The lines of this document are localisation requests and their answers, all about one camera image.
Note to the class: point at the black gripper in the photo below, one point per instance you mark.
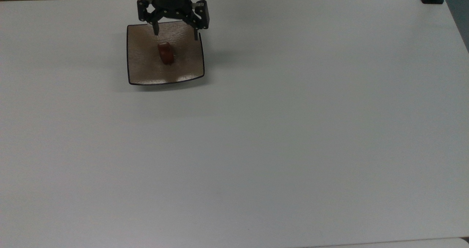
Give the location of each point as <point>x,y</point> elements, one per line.
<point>171,2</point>

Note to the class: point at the small round red food item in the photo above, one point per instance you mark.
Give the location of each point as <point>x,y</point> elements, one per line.
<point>166,53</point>

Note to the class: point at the square brown ceramic plate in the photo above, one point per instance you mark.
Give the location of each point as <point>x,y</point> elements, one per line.
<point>165,63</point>

